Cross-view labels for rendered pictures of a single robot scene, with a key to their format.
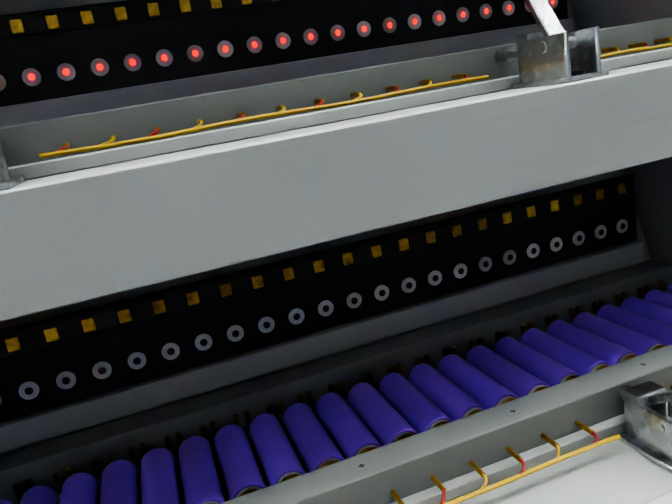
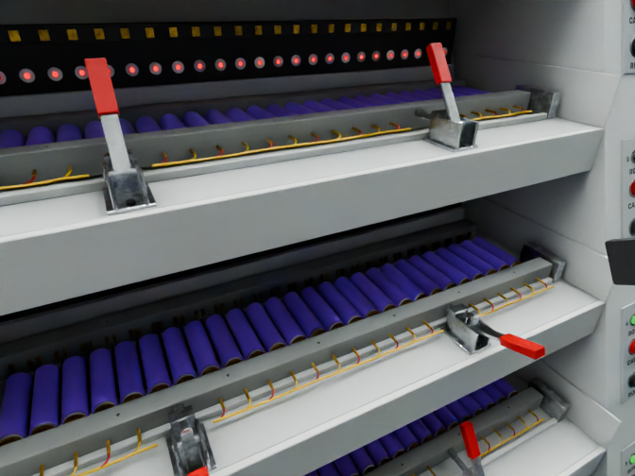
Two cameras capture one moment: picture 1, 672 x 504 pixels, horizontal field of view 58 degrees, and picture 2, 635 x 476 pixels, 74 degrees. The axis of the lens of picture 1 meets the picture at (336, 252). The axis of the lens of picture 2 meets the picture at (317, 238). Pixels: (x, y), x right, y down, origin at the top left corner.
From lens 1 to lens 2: 0.12 m
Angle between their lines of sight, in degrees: 18
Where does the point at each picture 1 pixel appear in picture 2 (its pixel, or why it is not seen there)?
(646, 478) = (453, 352)
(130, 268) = (220, 251)
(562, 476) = (414, 348)
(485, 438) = (380, 330)
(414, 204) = (369, 217)
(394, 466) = (335, 344)
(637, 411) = (454, 319)
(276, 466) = (269, 338)
